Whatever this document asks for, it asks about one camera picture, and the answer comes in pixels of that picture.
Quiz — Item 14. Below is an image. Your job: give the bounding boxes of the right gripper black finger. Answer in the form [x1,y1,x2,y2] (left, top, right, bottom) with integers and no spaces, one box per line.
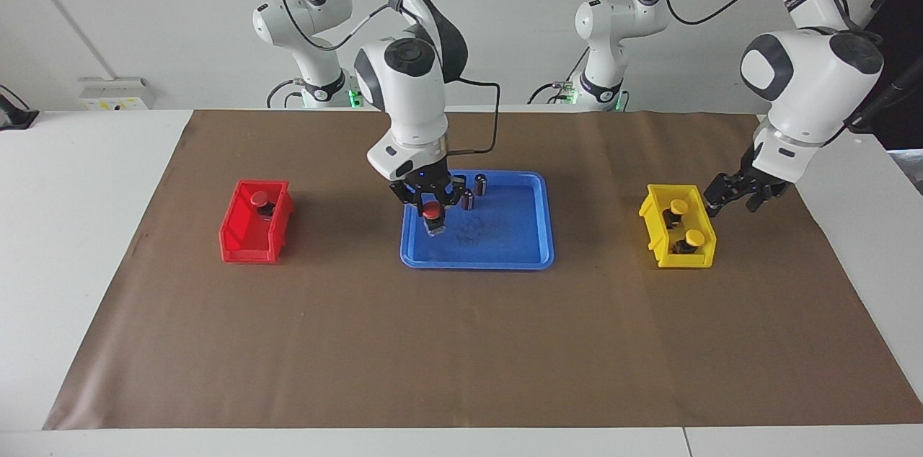
[441,179,467,212]
[391,185,427,218]

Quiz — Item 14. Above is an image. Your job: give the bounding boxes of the blue plastic tray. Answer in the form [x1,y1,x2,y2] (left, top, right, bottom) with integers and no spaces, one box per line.
[400,169,555,271]

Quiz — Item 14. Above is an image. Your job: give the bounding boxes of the yellow plastic bin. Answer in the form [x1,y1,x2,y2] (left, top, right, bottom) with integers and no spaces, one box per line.
[638,184,717,270]

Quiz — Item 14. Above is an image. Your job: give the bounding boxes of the black stand pole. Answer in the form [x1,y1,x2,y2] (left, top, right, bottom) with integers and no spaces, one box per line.
[847,61,923,133]

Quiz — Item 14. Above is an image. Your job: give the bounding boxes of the brown paper mat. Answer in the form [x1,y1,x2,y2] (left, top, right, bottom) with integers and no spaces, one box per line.
[43,109,923,431]

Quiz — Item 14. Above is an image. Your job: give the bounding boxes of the red plastic bin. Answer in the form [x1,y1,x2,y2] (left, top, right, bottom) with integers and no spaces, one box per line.
[218,179,295,265]

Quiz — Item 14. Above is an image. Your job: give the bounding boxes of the dark background panel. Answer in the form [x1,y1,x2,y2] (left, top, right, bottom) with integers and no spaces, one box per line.
[862,0,923,150]

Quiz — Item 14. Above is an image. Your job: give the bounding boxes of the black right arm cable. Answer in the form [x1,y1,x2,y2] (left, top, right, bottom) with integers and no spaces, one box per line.
[242,0,500,155]

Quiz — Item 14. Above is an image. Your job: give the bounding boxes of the black base cable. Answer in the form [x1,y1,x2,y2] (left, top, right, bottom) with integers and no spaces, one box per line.
[266,79,304,110]
[529,46,591,106]

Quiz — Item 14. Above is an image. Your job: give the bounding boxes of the white wall socket box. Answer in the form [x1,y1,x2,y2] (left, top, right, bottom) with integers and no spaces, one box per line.
[78,77,156,111]

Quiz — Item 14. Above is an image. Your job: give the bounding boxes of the black device with cable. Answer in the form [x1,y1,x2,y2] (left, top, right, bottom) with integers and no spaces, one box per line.
[0,84,39,131]

